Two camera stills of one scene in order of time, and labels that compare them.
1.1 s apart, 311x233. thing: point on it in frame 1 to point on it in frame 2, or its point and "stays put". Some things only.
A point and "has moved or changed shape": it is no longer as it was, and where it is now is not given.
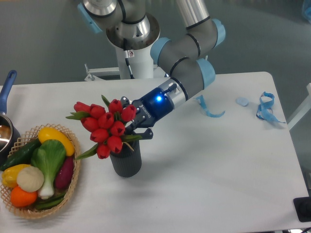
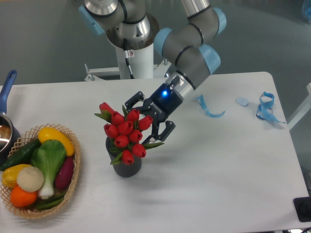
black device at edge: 303,207 stays put
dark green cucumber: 23,156 stays put
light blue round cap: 242,101 stays put
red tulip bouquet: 107,125 has moved or changed shape
